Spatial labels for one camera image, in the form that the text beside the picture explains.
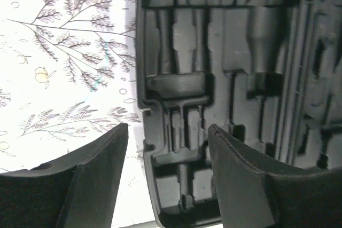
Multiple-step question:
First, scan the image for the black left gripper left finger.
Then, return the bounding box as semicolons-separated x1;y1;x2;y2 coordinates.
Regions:
1;123;128;227

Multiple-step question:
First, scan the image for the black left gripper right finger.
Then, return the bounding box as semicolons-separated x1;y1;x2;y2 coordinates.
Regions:
208;124;341;227

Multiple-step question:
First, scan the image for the black plastic tool case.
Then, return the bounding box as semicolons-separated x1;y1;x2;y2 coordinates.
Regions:
136;0;341;227

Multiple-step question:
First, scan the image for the floral table cloth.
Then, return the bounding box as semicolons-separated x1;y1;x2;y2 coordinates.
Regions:
1;0;154;227

